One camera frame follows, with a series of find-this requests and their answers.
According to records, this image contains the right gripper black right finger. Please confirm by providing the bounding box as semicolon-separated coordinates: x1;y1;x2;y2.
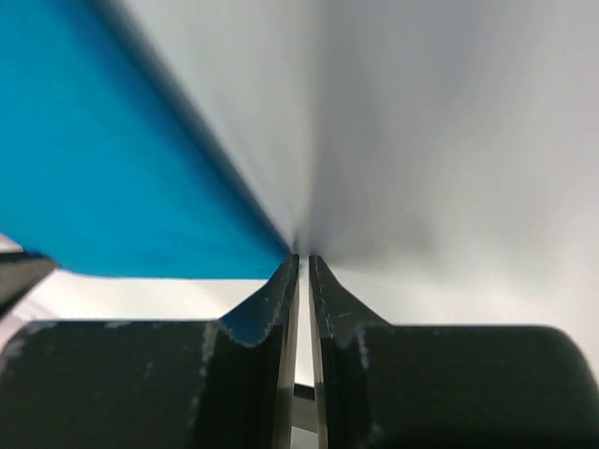
309;255;598;448

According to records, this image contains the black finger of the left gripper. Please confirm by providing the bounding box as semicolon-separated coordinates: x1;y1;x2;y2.
0;252;58;318

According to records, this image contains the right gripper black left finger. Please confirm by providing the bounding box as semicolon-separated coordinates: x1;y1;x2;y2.
1;255;300;448

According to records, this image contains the blue t shirt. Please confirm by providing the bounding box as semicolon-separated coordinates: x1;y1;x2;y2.
1;1;287;279

